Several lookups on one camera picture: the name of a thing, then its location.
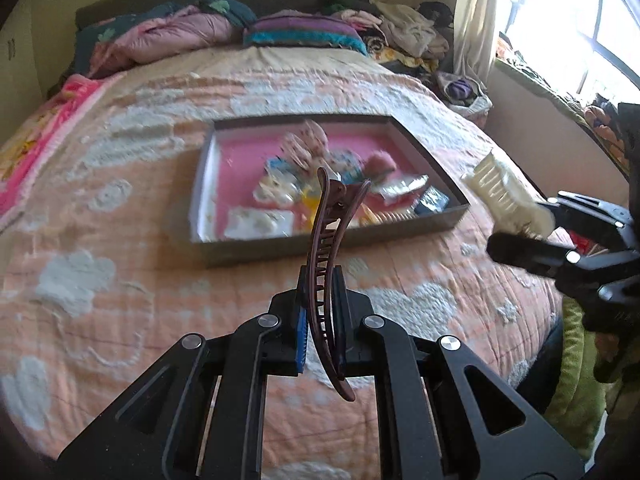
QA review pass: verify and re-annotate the silver plastic packet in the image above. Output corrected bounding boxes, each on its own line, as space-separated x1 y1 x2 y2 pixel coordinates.
377 175 431 204

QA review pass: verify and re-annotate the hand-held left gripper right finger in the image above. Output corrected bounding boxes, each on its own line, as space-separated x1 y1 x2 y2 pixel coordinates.
330 265 586 480

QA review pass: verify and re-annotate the grey box with pink lining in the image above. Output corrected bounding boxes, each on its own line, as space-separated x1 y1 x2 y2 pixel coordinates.
189 115 471 268

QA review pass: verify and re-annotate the purple and teal quilt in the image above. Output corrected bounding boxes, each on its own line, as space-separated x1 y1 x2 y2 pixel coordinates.
75 0 258 78

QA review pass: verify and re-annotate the cloth bag of clothes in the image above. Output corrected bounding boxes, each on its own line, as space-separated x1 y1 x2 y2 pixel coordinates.
435 70 494 121

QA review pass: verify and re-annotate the beige bed sheet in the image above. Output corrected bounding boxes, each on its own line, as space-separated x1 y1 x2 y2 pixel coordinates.
115 42 401 92

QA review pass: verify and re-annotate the colourful cloth on windowsill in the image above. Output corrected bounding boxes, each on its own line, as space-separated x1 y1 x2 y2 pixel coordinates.
582 101 627 162

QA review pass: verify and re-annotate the blue floral hair scrunchie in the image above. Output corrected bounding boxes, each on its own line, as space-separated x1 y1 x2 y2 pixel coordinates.
327 150 364 184

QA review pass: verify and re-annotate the pink cartoon blanket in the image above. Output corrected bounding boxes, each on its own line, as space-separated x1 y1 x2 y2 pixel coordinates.
0 74 109 231

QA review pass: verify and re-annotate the yellow hair clip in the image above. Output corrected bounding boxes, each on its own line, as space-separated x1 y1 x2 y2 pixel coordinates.
300 185 326 227

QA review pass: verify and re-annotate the dark blue packet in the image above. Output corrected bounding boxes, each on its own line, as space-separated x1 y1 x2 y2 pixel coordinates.
414 189 449 216

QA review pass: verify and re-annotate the white claw hair clip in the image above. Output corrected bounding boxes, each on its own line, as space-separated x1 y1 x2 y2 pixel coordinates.
461 152 555 238

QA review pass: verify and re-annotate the brown hair clip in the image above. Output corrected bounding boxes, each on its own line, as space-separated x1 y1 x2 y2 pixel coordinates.
303 166 372 402

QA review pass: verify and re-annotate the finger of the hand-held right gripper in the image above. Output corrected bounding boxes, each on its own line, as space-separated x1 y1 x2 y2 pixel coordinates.
537 190 640 247
486 231 584 279

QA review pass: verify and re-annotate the pile of clothes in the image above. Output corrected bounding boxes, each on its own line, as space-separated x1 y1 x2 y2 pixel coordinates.
320 0 454 74

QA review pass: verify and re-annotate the cream wardrobe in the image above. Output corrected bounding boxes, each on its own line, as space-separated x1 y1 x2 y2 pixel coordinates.
0 0 33 126

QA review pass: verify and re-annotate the person's green padded clothing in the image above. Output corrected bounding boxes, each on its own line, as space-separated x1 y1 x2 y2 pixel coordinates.
544 295 622 453

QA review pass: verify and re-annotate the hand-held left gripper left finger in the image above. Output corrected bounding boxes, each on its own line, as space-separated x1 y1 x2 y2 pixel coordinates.
55 265 307 480

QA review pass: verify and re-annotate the clear hair clip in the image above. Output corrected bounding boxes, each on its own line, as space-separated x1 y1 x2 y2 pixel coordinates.
254 180 297 207

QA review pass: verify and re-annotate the striped pillow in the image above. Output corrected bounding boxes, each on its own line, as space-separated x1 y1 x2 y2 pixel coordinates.
243 14 369 57

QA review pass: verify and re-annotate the peach hair clip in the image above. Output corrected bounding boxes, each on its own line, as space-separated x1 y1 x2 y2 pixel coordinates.
280 119 331 171

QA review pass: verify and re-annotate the pink fluffy pom-pom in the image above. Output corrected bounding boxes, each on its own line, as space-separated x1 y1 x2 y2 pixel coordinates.
365 151 399 179

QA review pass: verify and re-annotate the orange hair comb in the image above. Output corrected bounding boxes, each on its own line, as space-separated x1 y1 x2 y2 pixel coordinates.
360 205 419 229

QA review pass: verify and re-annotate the window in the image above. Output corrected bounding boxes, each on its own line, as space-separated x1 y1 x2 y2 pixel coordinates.
495 0 640 111

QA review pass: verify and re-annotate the cream curtain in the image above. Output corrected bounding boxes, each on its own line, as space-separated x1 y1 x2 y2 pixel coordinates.
452 0 507 86

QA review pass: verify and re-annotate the clear plastic packet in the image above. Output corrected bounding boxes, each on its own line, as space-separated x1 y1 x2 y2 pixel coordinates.
225 207 295 240

